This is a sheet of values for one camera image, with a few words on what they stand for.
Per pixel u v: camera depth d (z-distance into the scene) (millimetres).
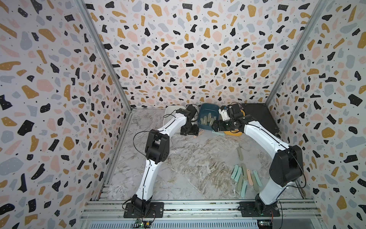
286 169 461
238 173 864
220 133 1061
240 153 970
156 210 737
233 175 857
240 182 834
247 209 731
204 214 731
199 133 1059
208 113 1182
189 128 873
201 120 1132
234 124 648
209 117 1167
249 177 853
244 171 876
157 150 598
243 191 799
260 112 1143
